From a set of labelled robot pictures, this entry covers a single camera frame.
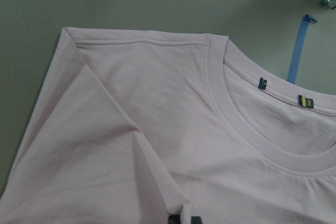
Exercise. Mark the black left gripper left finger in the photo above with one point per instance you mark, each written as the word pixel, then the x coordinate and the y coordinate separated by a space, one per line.
pixel 174 219

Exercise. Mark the pink t-shirt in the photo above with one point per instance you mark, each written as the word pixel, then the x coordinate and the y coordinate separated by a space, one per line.
pixel 133 126

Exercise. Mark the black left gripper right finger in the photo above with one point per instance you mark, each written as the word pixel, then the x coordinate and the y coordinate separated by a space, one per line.
pixel 196 220

